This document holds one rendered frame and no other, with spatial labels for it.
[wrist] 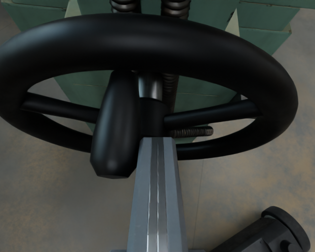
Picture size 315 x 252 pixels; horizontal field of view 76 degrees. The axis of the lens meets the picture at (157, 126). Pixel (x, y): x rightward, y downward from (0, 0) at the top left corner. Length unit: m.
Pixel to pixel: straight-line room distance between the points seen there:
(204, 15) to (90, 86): 0.37
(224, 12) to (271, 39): 0.20
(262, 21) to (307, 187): 1.09
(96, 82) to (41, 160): 0.72
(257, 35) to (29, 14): 0.35
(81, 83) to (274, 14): 0.40
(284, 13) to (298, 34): 1.47
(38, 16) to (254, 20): 0.32
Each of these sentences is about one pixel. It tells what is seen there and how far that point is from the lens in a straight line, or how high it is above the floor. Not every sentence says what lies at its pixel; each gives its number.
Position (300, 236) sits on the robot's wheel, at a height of 0.20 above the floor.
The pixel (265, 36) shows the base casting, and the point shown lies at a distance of 0.39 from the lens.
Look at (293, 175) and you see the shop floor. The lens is 1.31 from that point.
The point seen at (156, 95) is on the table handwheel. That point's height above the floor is 0.83.
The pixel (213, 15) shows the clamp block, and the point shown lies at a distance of 0.21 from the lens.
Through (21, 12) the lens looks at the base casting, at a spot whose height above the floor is 0.79.
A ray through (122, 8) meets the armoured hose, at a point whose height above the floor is 0.91.
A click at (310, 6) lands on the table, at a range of 0.38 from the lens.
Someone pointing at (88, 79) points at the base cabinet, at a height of 0.61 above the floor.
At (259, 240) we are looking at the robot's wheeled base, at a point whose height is 0.19.
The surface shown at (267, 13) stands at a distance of 0.36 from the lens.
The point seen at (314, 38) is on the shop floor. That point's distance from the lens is 1.89.
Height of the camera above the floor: 1.03
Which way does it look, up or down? 70 degrees down
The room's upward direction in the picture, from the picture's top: 14 degrees clockwise
